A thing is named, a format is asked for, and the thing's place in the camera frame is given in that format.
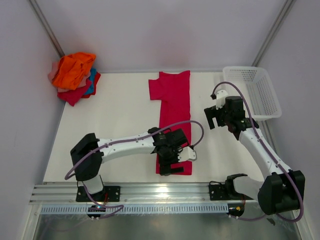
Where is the pink t-shirt under orange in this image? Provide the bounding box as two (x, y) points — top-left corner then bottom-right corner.
(47, 61), (59, 82)

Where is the red t-shirt at bottom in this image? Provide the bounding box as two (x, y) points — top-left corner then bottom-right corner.
(57, 78), (91, 107)

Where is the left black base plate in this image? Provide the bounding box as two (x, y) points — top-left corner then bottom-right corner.
(75, 185), (121, 203)

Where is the right controller board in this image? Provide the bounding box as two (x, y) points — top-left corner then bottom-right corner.
(226, 203), (245, 219)

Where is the slotted grey cable duct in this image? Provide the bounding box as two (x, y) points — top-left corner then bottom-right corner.
(40, 203), (229, 215)

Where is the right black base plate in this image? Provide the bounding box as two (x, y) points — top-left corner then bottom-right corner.
(208, 183), (253, 201)

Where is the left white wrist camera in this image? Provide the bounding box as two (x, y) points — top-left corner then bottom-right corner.
(177, 146), (197, 163)

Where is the left corner metal post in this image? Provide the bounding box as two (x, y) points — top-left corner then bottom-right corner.
(27, 0), (65, 58)

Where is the controller board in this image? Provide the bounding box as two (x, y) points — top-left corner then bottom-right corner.
(87, 205), (106, 219)
(226, 203), (245, 219)

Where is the white perforated plastic basket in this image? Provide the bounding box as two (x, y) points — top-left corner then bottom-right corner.
(222, 66), (282, 121)

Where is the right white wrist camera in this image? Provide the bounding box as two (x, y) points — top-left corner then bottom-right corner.
(215, 89), (229, 110)

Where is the corner metal post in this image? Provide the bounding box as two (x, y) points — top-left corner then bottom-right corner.
(251, 0), (297, 67)
(27, 0), (65, 58)

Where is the aluminium front rail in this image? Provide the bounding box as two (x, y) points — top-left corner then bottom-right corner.
(28, 181), (303, 205)

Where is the left controller board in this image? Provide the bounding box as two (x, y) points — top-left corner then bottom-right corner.
(87, 205), (106, 219)

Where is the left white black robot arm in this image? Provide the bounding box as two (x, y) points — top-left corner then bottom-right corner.
(65, 127), (194, 201)

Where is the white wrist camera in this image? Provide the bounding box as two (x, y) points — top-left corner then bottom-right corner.
(215, 89), (229, 110)
(177, 146), (197, 163)

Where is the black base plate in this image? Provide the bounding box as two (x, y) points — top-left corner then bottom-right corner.
(75, 185), (121, 203)
(208, 183), (253, 201)

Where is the blue t-shirt in pile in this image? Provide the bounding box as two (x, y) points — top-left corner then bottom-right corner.
(82, 68), (101, 98)

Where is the orange folded t-shirt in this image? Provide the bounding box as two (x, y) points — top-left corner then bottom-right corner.
(52, 52), (97, 90)

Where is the magenta pink t-shirt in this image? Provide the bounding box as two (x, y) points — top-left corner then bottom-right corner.
(148, 70), (193, 176)

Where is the right corner metal post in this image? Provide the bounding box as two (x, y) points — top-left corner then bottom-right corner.
(251, 0), (297, 67)

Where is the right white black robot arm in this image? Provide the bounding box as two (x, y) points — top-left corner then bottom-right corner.
(204, 96), (306, 215)

